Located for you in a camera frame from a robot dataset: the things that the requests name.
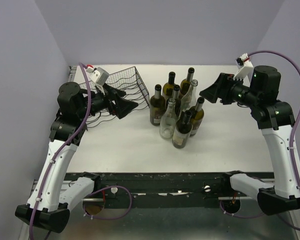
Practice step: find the clear glass bottle front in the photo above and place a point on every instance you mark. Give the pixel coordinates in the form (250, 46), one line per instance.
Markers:
(168, 120)

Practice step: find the dark bottle label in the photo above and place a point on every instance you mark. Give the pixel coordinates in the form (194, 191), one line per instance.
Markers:
(182, 131)
(157, 106)

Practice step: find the black mounting rail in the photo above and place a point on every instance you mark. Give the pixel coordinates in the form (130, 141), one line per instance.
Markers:
(166, 190)

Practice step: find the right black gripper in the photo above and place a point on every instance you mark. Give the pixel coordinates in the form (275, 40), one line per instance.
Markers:
(220, 88)

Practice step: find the dark bottle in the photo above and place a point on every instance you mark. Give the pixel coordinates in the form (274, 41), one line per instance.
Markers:
(175, 96)

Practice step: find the black wire wine rack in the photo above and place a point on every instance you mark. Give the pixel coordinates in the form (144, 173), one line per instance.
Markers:
(129, 81)

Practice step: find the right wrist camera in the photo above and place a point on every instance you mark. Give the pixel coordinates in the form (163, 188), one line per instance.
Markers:
(244, 65)

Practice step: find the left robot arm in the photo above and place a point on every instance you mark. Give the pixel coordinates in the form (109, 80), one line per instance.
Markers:
(49, 207)

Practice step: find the clear bottle back right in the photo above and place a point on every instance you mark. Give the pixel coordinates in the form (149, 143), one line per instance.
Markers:
(189, 99)

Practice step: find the green bottle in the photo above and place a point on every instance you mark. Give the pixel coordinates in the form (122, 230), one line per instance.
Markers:
(168, 87)
(185, 84)
(197, 115)

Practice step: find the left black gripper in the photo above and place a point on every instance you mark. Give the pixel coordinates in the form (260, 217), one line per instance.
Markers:
(122, 106)

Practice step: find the dark bottle front label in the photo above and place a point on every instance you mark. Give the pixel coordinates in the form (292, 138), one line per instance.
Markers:
(182, 131)

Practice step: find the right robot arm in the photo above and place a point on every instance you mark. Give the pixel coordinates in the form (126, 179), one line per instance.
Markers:
(276, 121)

